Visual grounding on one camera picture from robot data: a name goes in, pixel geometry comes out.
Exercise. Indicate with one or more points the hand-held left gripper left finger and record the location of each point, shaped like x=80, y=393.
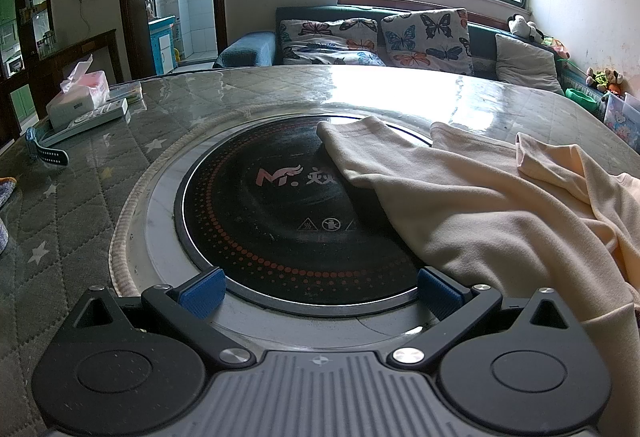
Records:
x=202, y=291

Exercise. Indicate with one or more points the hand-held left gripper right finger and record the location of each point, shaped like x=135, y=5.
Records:
x=440, y=293

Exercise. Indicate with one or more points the cream garment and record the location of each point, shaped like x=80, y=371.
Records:
x=475, y=197

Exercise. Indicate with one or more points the black round induction cooktop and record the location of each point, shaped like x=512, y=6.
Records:
x=260, y=217

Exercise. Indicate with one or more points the grey quilted star table cover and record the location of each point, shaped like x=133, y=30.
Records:
x=75, y=217

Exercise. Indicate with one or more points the white remote control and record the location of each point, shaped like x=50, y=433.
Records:
x=95, y=118

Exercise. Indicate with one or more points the blue black wrist watch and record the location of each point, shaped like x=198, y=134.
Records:
x=50, y=152

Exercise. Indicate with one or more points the blue patterned cloth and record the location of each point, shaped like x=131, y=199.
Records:
x=6, y=192

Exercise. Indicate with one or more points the white pink tissue pack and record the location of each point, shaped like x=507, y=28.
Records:
x=80, y=99

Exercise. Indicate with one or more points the green plastic basin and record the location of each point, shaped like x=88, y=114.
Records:
x=582, y=99

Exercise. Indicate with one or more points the grey plain pillow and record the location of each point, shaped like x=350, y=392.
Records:
x=527, y=64

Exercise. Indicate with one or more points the blue corner sofa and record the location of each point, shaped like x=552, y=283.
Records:
x=250, y=49

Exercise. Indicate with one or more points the light blue cabinet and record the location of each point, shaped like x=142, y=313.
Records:
x=161, y=47

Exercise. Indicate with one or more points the butterfly print pillow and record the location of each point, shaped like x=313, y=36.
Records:
x=325, y=42
x=425, y=42

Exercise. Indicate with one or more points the clear plastic storage box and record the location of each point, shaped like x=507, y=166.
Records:
x=622, y=119

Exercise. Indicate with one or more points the low dark wooden partition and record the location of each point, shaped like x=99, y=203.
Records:
x=100, y=47

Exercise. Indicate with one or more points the brown plush toys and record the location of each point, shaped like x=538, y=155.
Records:
x=605, y=79

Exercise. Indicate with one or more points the green orange plush toy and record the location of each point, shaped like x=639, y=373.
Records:
x=557, y=48

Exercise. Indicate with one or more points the panda plush toy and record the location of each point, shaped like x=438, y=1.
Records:
x=522, y=27

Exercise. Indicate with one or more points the dark wooden display shelf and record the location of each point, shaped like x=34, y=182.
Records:
x=30, y=17

